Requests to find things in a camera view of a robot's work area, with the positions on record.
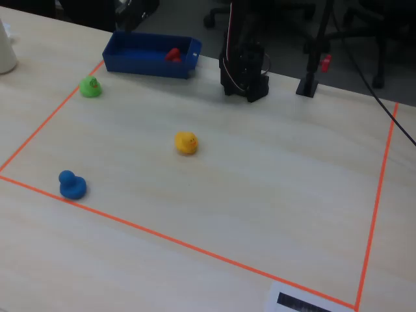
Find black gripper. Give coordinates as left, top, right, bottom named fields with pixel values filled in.
left=114, top=0, right=161, bottom=21

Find red rubber duck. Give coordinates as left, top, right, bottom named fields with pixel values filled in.
left=164, top=47, right=182, bottom=64

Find blue plastic box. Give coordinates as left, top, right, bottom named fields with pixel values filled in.
left=101, top=31, right=203, bottom=80

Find green rubber duck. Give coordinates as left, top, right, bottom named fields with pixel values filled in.
left=79, top=75, right=103, bottom=98

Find yellow rubber duck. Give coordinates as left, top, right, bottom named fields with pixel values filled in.
left=174, top=131, right=200, bottom=155

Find blue rubber duck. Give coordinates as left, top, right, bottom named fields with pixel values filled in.
left=58, top=170, right=88, bottom=200

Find white container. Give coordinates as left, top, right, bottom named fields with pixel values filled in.
left=0, top=18, right=18, bottom=75

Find orange tape strip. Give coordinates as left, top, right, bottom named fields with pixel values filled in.
left=0, top=174, right=358, bottom=311
left=354, top=101, right=400, bottom=311
left=0, top=60, right=105, bottom=173

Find black office chair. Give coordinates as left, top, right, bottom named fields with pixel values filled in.
left=334, top=0, right=416, bottom=90

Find white paper sheet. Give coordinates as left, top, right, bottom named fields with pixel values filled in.
left=265, top=281, right=356, bottom=312

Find white red arm wires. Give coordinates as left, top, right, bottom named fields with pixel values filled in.
left=225, top=0, right=236, bottom=61

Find black camera stand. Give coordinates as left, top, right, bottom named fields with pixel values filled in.
left=295, top=0, right=336, bottom=99

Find red clamp handle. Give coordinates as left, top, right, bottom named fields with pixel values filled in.
left=319, top=54, right=333, bottom=73

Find black cable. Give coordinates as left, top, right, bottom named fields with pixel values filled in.
left=331, top=9, right=416, bottom=147

